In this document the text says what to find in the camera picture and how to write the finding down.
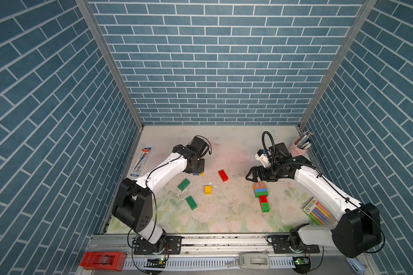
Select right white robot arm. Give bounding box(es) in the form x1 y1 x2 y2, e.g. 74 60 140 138
246 143 386 258

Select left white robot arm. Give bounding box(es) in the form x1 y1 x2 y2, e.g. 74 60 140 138
112 135 212 253

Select pink pen cup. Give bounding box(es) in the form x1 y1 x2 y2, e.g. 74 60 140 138
289 137 309 157

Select yellow square lego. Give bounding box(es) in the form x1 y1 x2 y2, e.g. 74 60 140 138
204 185 212 195

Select light blue long lego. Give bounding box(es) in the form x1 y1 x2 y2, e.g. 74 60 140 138
254 188 268 195

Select grey clamp handle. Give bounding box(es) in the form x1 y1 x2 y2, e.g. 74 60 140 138
225 253 271 270

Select red small lego brick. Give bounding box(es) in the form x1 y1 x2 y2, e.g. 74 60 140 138
258 195 268 204

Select pens in cup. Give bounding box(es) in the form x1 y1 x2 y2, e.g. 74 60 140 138
295 130 314 150

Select green small square lego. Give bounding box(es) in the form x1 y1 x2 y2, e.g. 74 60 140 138
260 202 270 213

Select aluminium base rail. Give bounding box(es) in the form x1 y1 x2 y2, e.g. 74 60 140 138
85 233 375 275

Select pen package box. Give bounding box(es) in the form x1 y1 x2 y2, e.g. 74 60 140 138
129 147 151 177

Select red long lego brick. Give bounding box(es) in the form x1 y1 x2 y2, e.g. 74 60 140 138
218 170 229 182

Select coloured marker pack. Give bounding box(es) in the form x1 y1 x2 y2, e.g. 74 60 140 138
301 197 336 226

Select red tool on rail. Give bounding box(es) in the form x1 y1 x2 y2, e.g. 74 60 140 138
79 252 127 272

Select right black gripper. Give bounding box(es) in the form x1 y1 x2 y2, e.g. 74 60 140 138
245 163 281 181

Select orange half-round lego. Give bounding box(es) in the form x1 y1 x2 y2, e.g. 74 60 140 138
254 182 267 189

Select light blue object corner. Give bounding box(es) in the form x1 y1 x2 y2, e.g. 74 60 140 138
346 257 366 275

